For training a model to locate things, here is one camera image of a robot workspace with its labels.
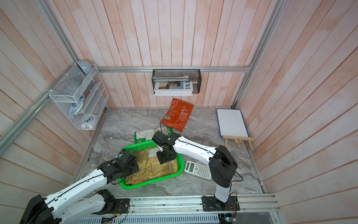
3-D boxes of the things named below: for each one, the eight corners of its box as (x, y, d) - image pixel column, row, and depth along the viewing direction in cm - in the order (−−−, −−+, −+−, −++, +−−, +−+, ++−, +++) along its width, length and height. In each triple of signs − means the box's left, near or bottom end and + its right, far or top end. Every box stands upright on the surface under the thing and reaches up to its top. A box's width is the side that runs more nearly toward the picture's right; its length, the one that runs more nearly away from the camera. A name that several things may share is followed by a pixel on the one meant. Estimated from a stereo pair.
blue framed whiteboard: (220, 136, 104) (221, 134, 103) (214, 110, 122) (214, 108, 120) (250, 136, 104) (251, 134, 103) (239, 110, 122) (240, 108, 120)
